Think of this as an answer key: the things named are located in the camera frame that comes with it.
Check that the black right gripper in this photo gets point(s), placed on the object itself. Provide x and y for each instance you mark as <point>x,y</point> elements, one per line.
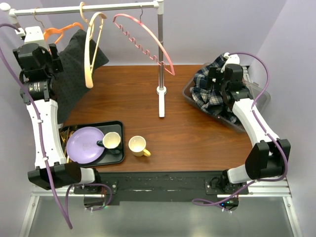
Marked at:
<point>214,72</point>

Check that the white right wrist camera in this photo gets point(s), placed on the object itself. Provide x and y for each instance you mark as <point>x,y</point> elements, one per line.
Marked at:
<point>230,59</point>

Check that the navy beige plaid skirt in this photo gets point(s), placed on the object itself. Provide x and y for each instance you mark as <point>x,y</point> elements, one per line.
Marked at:
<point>210,101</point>

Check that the gold cutlery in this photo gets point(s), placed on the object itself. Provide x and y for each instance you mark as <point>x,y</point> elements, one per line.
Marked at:
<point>65,135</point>

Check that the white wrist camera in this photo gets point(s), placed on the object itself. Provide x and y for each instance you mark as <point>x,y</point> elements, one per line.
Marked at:
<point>32,35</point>
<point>230,59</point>

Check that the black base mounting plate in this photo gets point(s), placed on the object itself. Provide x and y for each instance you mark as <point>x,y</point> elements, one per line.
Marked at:
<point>166,186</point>

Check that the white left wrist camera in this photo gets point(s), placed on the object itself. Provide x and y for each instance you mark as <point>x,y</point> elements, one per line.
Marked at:
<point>32,35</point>

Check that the black dotted skirt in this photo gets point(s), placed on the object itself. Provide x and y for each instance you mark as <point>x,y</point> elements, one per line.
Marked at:
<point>69,85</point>

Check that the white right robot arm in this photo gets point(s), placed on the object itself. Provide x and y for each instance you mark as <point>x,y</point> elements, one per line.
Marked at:
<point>269,155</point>

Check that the black serving tray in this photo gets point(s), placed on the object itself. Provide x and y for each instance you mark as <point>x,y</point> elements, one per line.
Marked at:
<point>107,126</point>

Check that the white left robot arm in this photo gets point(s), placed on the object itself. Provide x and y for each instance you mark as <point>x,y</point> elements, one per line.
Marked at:
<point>39,66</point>

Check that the purple plate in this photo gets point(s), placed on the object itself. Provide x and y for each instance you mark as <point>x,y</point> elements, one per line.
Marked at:
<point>82,145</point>

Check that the yellow mug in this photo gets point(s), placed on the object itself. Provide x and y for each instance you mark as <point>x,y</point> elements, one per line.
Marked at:
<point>137,144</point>

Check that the dark green mug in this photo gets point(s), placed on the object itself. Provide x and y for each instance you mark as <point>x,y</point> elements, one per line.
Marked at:
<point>112,142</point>

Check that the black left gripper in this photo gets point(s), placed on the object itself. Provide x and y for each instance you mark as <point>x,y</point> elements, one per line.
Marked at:
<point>56,61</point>

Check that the orange plastic hanger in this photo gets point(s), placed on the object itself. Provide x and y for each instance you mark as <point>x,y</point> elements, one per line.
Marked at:
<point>54,31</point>

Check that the clear plastic bin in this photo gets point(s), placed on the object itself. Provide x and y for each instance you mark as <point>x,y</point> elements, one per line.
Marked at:
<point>254,89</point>

